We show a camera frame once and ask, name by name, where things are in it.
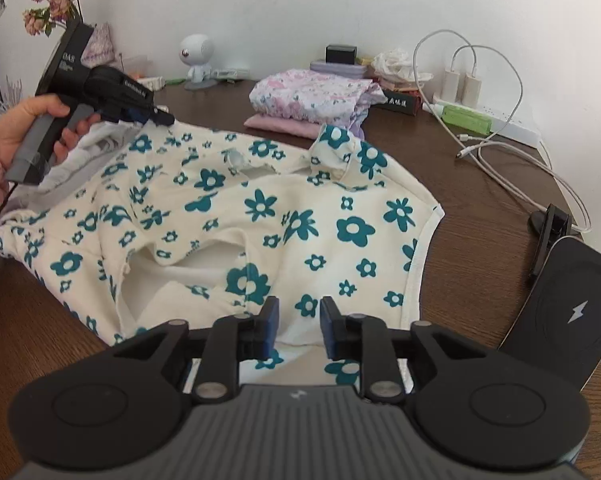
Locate white robot figurine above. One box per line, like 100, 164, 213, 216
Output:
180, 34, 220, 92

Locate folded pink cloth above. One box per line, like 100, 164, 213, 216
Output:
244, 112, 366, 142

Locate black charger block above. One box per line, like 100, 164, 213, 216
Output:
325, 43, 358, 66

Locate grey box with black adapter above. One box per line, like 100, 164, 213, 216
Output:
310, 59, 374, 75

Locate green packet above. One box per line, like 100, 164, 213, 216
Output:
441, 103, 494, 135

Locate black labelled box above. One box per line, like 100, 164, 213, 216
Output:
373, 90, 424, 115

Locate white charger adapter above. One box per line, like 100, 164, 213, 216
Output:
461, 70, 484, 107
441, 66, 463, 104

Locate white power strip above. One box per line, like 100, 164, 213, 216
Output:
433, 92, 542, 149

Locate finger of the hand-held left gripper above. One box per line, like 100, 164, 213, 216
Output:
128, 103, 175, 128

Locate folded purple floral clothes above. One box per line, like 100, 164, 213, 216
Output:
249, 68, 387, 128

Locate white teal flower garment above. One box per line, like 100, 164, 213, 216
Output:
0, 122, 444, 391

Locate knitted lavender vase cover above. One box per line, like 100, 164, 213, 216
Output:
82, 23, 119, 69

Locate white cable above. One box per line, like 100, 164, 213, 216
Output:
413, 29, 592, 234
453, 44, 589, 231

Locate person's left hand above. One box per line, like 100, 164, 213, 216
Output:
0, 95, 102, 170

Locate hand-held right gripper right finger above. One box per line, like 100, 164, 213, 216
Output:
319, 297, 485, 405

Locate clear plastic food container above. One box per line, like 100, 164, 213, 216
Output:
117, 54, 154, 81

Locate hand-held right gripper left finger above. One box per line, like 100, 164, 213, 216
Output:
110, 296, 281, 406

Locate black wireless charger pad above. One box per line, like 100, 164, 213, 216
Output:
497, 233, 601, 394

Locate crumpled white tissue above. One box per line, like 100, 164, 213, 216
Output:
370, 48, 434, 84

